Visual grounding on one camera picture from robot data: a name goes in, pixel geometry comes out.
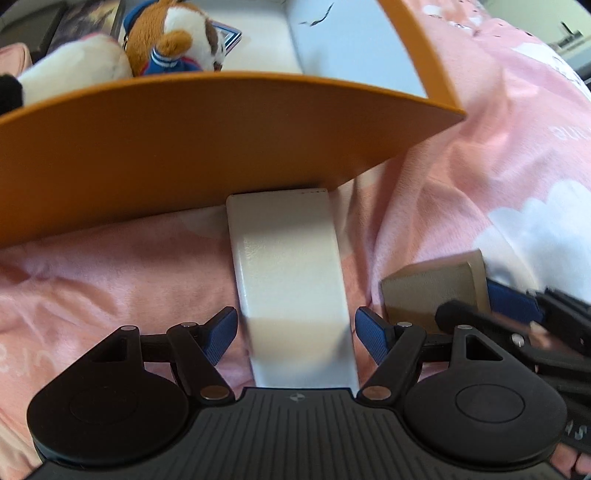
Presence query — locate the white rectangular box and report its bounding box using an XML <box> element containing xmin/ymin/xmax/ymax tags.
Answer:
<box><xmin>226</xmin><ymin>189</ymin><xmax>359</xmax><ymax>391</ymax></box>

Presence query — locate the dark grey gift box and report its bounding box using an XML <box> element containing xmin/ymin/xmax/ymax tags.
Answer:
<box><xmin>1</xmin><ymin>1</ymin><xmax>67</xmax><ymax>56</ymax></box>

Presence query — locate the white door with handle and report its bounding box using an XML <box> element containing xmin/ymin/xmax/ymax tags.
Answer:
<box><xmin>482</xmin><ymin>0</ymin><xmax>590</xmax><ymax>60</ymax></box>

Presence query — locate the orange cardboard storage box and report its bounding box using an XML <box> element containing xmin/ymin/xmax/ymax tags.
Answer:
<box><xmin>1</xmin><ymin>1</ymin><xmax>465</xmax><ymax>246</ymax></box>

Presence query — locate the beige small cardboard box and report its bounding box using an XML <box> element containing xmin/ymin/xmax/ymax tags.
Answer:
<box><xmin>380</xmin><ymin>250</ymin><xmax>491</xmax><ymax>333</ymax></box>

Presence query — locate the brown fox plush blue outfit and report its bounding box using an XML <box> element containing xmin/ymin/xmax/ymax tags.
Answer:
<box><xmin>123</xmin><ymin>0</ymin><xmax>225</xmax><ymax>77</ymax></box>

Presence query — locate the dark illustrated card box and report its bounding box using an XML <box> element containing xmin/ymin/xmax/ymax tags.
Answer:
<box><xmin>47</xmin><ymin>0</ymin><xmax>125</xmax><ymax>53</ymax></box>

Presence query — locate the pink mini backpack pouch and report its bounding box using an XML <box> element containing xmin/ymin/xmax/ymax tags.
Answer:
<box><xmin>0</xmin><ymin>42</ymin><xmax>32</xmax><ymax>77</ymax></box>

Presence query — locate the blue white paper tag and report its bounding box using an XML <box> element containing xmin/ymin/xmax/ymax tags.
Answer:
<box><xmin>212</xmin><ymin>21</ymin><xmax>242</xmax><ymax>54</ymax></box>

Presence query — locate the pink patterned duvet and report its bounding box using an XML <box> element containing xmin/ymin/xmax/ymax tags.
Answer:
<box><xmin>1</xmin><ymin>1</ymin><xmax>590</xmax><ymax>479</ymax></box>

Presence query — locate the white pink striped bunny plush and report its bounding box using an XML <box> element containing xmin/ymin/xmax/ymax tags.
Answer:
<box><xmin>1</xmin><ymin>33</ymin><xmax>132</xmax><ymax>115</ymax></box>

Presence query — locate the right hand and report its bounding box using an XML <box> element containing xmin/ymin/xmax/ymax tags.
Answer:
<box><xmin>551</xmin><ymin>444</ymin><xmax>591</xmax><ymax>480</ymax></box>

